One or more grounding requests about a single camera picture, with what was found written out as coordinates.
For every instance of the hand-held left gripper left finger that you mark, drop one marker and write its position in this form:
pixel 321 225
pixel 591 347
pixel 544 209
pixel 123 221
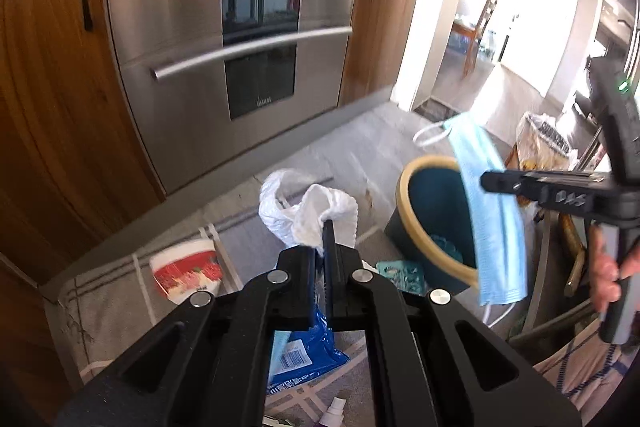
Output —
pixel 300 277

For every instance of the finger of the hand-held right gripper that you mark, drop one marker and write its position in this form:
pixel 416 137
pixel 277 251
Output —
pixel 505 182

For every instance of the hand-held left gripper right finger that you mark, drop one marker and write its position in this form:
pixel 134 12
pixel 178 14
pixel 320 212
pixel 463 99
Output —
pixel 345 277

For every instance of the blue face mask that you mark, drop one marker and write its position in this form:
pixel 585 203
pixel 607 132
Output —
pixel 492 217

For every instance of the white paper towel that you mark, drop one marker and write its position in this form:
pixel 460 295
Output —
pixel 315 212

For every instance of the teal bin with beige rim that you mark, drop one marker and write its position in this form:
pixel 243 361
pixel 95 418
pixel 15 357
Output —
pixel 435 207

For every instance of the blue wet wipes packet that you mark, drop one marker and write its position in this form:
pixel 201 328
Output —
pixel 320 352

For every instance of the person's right hand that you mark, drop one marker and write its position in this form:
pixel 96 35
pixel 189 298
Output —
pixel 605 274

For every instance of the teal blister pack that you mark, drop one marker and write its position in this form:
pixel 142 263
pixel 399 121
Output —
pixel 400 276

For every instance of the printed clear plastic bag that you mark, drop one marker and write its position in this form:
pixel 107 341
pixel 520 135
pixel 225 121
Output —
pixel 545 142

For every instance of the white plastic bag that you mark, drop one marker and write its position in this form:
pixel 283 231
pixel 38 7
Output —
pixel 275 202

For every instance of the dark doormat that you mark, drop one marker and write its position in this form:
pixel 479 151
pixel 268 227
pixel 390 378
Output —
pixel 435 111

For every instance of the red and white paper cup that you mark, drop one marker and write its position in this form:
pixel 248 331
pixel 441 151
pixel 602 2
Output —
pixel 187 272

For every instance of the purple spray bottle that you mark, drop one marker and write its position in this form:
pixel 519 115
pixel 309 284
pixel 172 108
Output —
pixel 334 412

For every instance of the wooden dining chair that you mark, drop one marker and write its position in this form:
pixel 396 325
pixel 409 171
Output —
pixel 482 27

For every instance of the person's light checked clothing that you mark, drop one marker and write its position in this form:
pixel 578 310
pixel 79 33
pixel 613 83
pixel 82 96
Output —
pixel 575 372

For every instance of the narrow wooden cabinet door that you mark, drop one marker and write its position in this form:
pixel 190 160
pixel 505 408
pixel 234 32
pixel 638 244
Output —
pixel 385 17

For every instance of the stainless steel oven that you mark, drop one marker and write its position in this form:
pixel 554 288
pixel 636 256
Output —
pixel 175 32

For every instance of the wooden furniture frame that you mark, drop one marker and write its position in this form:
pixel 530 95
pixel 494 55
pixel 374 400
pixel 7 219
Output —
pixel 545 287

